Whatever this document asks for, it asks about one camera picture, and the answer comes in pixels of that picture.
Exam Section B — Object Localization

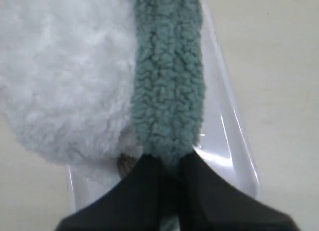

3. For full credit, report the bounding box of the white plush snowman toy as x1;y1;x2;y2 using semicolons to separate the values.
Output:
0;0;137;177

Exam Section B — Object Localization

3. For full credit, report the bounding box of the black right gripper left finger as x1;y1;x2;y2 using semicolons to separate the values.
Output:
56;155;161;231

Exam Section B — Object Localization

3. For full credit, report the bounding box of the white plastic tray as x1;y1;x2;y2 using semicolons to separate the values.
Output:
65;1;262;212

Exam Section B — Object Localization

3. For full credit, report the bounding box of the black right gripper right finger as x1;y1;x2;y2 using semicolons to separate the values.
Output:
178;152;297;231

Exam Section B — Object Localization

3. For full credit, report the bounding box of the green fuzzy scarf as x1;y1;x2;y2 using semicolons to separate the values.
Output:
131;0;205;231

